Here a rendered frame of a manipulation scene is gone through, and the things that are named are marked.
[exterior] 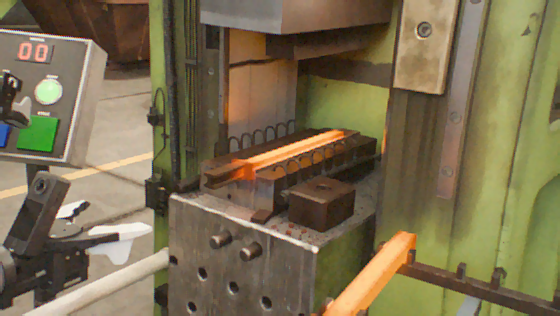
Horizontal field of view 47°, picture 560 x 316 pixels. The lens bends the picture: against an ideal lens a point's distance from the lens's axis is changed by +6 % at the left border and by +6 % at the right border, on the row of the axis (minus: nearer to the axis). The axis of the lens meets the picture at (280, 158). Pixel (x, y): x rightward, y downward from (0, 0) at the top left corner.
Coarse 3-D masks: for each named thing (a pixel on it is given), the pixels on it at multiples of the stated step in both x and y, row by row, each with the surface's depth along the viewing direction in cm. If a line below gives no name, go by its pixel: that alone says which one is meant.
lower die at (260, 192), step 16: (272, 144) 146; (288, 144) 143; (320, 144) 140; (352, 144) 145; (368, 144) 148; (208, 160) 132; (224, 160) 129; (304, 160) 131; (320, 160) 132; (352, 160) 143; (256, 176) 121; (272, 176) 120; (288, 176) 122; (304, 176) 127; (352, 176) 145; (208, 192) 130; (224, 192) 128; (240, 192) 125; (256, 192) 122; (272, 192) 119; (256, 208) 123; (272, 208) 120; (288, 208) 125
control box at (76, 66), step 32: (0, 32) 142; (0, 64) 140; (32, 64) 139; (64, 64) 138; (96, 64) 141; (32, 96) 137; (64, 96) 136; (96, 96) 142; (64, 128) 134; (0, 160) 143; (32, 160) 136; (64, 160) 133
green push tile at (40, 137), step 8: (32, 120) 135; (40, 120) 135; (48, 120) 134; (56, 120) 134; (32, 128) 135; (40, 128) 134; (48, 128) 134; (56, 128) 134; (24, 136) 134; (32, 136) 134; (40, 136) 134; (48, 136) 134; (24, 144) 134; (32, 144) 134; (40, 144) 134; (48, 144) 133
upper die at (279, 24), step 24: (216, 0) 117; (240, 0) 114; (264, 0) 110; (288, 0) 109; (312, 0) 115; (336, 0) 122; (360, 0) 129; (384, 0) 137; (216, 24) 119; (240, 24) 115; (264, 24) 112; (288, 24) 111; (312, 24) 117; (336, 24) 124; (360, 24) 131
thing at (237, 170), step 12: (336, 132) 148; (300, 144) 137; (312, 144) 139; (264, 156) 127; (276, 156) 128; (216, 168) 117; (228, 168) 117; (240, 168) 119; (252, 168) 121; (216, 180) 116; (228, 180) 118
